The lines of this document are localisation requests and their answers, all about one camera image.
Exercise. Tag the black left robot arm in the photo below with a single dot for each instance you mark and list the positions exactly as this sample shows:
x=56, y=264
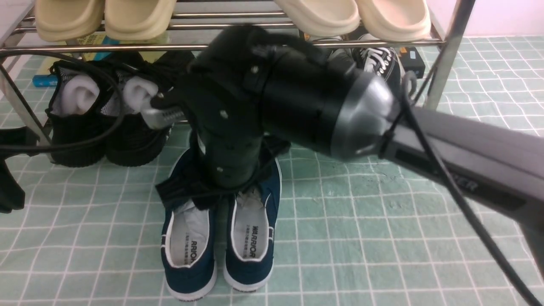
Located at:
x=12, y=196

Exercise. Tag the black knit sneaker right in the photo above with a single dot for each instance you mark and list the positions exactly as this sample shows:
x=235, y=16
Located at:
x=133, y=143

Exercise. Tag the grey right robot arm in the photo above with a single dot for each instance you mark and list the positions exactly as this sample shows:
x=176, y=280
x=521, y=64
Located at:
x=346, y=114

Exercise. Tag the green checked floor cloth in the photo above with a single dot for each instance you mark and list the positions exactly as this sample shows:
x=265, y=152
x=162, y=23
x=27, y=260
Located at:
x=363, y=234

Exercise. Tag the black canvas sneaker right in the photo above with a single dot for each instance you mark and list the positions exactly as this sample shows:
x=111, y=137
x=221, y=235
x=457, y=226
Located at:
x=383, y=62

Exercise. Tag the black knit sneaker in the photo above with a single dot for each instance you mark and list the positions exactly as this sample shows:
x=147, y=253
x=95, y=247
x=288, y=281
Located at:
x=133, y=143
x=75, y=111

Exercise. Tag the black knit sneaker left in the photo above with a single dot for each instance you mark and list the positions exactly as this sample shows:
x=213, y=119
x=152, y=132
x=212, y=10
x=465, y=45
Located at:
x=75, y=111

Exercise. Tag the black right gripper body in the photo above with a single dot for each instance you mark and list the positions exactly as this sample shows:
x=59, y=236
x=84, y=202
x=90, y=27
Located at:
x=220, y=96

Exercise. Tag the navy slip-on shoe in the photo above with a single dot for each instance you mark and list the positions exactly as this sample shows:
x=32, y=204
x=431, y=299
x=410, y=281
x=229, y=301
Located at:
x=187, y=251
x=249, y=256

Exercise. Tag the steel shoe rack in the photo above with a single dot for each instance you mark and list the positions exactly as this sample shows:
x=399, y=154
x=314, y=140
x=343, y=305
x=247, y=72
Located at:
x=447, y=43

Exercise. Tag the cream slipper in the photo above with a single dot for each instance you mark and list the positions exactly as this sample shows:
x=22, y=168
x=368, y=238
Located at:
x=395, y=20
x=322, y=18

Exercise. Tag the black box behind rack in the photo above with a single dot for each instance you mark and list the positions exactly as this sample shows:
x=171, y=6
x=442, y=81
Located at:
x=411, y=60

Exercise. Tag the tan slipper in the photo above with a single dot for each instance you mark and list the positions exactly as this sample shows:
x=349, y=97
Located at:
x=137, y=20
x=62, y=20

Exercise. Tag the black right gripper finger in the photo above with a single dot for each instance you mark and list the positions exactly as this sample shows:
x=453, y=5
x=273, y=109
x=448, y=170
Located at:
x=192, y=178

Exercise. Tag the cream slipper far right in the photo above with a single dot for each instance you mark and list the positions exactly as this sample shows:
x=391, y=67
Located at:
x=395, y=20

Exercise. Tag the tan slipper far left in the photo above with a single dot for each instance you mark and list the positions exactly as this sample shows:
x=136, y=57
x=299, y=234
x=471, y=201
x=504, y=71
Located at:
x=62, y=20

